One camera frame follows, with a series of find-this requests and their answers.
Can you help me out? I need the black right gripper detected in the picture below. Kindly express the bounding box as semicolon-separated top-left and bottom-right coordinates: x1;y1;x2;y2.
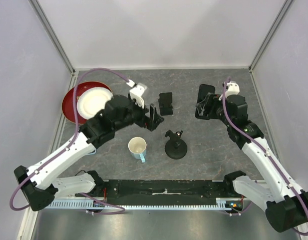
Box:
196;92;233;127

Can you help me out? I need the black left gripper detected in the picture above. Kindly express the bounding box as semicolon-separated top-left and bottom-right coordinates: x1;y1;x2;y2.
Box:
114;95;164;131

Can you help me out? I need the black round-base phone holder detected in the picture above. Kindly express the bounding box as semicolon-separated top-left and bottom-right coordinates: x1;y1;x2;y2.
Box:
165;130;187;160

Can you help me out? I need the black phone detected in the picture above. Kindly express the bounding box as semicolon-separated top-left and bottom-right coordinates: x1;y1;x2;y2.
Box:
195;84;215;118

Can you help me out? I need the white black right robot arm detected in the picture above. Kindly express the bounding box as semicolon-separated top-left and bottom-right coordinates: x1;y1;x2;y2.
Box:
195;92;308;236

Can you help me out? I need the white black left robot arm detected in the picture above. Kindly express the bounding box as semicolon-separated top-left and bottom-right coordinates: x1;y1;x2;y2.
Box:
14;95;164;211

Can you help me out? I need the black folding phone stand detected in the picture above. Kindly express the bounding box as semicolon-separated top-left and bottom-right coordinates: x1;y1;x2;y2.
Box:
158;92;173;116

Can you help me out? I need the phone in light blue case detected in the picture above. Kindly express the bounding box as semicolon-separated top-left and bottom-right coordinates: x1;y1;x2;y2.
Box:
88;150;97;155

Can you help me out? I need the light blue mug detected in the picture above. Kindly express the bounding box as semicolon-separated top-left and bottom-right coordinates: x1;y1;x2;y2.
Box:
128;137;147;163

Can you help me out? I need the white round plate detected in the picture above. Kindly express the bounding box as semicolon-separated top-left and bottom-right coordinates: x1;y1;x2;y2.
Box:
77;87;113;120

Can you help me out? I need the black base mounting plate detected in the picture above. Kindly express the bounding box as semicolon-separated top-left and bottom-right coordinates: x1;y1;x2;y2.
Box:
87;171;241;205

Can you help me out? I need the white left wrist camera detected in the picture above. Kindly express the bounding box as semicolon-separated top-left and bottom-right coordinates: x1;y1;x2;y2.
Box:
127;79;147;108

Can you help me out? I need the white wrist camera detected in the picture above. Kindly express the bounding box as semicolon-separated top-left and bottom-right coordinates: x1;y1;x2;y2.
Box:
219;81;240;100
127;79;147;108

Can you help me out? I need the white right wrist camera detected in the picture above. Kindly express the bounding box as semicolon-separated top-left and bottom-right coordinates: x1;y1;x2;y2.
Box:
219;81;240;100

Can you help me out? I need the aluminium frame post left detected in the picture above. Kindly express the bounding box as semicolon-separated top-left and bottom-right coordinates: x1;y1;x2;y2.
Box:
29;0;76;75

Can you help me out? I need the aluminium frame post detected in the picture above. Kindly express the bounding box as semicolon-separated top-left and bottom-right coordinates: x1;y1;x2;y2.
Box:
248;0;294;73
29;0;76;75

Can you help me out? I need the aluminium frame post right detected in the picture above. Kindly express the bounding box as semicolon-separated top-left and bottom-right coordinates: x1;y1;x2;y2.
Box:
248;0;294;73

